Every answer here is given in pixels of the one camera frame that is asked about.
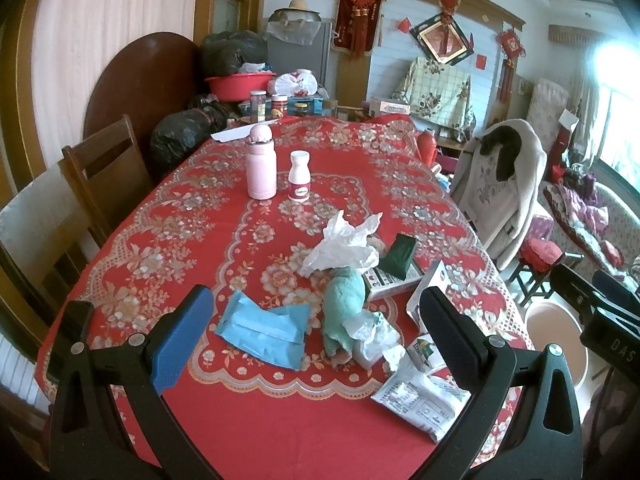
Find printed white paper packet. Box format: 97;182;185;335
372;362;471;443

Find milk carton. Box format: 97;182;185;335
406;334;446;375

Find white cardboard box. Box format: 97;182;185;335
406;259;452;335

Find white tissue pack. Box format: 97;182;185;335
343;310;406;373

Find dark green pouch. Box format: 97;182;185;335
378;233;418;280

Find blue tissue pack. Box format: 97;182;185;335
215;290;311;370

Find teal green cloth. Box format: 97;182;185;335
321;268;366;368

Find white plastic bag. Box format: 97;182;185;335
298;210;383;278

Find green white medicine box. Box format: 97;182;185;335
362;262;424;301

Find beige trash bin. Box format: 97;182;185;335
525;300;588;390

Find small stool red cushion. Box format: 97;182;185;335
506;237;584;308

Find floral sofa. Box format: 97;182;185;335
539;182;639;292

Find red floral tablecloth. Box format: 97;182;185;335
34;114;534;480

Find dark wooden chair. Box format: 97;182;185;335
1;116;152;346

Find chair with white coat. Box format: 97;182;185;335
450;118;547;271

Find red thermos flask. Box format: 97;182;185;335
416;130;438;168

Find small white pill bottle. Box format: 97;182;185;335
288;151;311;203

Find pink thermos bottle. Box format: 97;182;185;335
245;122;278;200

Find round dark wooden tabletop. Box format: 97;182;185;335
82;32;206;162

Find red plastic basin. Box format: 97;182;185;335
205;72;274;103

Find small red knot decoration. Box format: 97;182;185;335
497;28;526;103

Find diamond framed fu picture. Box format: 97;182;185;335
410;13;474;66

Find black garbage bag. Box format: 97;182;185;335
200;30;268;77

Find grey refrigerator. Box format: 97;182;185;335
266;21;333;87

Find red chinese knot decoration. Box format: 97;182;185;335
332;0;386;58

